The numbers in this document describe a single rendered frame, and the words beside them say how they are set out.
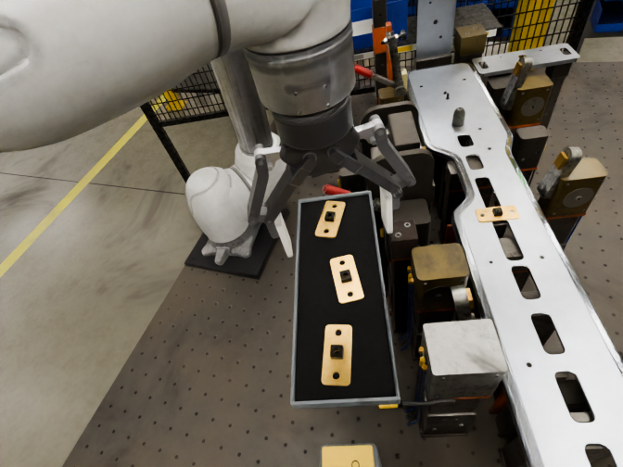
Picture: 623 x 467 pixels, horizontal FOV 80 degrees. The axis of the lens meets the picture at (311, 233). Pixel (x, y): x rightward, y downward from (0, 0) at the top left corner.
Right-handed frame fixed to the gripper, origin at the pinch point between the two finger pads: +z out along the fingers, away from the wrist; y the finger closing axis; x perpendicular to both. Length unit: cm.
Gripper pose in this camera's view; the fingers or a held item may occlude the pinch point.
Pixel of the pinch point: (336, 232)
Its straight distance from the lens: 49.7
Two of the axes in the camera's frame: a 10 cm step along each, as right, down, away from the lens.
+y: 9.7, -2.3, -0.4
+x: -1.5, -7.4, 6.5
